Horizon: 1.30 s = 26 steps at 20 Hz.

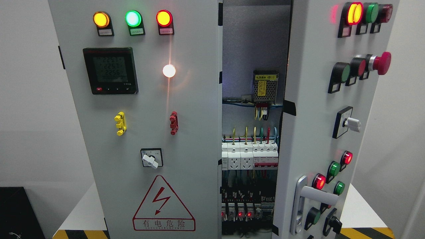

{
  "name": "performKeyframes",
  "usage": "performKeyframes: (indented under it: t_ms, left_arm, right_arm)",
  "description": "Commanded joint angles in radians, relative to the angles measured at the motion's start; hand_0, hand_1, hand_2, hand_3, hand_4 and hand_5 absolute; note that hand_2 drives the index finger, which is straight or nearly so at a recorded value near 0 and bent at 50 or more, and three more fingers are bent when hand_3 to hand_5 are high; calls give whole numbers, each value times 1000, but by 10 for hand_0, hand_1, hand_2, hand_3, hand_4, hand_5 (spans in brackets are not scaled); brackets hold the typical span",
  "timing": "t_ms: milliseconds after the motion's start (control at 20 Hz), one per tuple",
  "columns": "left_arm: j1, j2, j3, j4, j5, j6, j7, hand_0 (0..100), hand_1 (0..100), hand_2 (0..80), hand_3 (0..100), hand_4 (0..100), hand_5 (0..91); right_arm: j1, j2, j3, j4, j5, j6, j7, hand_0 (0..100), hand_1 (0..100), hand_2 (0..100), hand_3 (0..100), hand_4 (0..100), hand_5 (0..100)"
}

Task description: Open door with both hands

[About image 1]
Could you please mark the grey cabinet door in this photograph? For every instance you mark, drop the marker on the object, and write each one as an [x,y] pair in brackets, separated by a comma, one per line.
[192,43]
[326,72]

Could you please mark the red indicator lamp left door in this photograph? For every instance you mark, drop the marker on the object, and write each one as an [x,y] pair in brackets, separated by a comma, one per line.
[164,18]

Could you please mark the green indicator lamp left door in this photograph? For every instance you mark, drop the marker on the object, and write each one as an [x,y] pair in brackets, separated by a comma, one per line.
[133,18]

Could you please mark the yellow indicator lamp left door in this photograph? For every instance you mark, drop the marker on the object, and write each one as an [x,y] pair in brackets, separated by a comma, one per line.
[101,19]

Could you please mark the white socket breaker row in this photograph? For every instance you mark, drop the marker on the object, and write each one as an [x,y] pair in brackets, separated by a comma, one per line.
[249,156]

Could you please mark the metal mesh power supply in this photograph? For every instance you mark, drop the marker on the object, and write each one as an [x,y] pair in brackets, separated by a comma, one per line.
[265,83]

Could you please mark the white glowing lamp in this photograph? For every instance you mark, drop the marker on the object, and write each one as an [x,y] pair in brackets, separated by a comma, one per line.
[169,70]

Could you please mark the relay terminal row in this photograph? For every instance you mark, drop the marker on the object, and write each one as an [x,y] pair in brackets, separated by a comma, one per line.
[238,204]

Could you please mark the grey cabinet body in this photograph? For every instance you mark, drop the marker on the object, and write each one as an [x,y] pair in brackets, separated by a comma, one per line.
[255,37]

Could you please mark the red electric warning sticker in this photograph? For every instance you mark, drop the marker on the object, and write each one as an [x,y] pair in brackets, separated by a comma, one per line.
[162,209]

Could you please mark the black digital power meter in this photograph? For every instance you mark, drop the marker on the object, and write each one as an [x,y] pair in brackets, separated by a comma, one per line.
[111,70]

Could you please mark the red mushroom emergency button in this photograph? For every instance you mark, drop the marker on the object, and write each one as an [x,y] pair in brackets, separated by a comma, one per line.
[379,63]

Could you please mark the red terminal post pair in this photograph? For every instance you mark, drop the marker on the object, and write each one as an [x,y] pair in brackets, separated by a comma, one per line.
[174,123]

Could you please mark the yellow terminal post pair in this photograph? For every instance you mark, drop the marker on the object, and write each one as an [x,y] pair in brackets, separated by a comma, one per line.
[120,123]

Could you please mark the silver door handle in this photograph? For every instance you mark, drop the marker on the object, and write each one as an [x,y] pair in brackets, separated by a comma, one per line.
[304,219]

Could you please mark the right door rotary switch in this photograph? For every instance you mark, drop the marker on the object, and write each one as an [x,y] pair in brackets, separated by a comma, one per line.
[345,122]

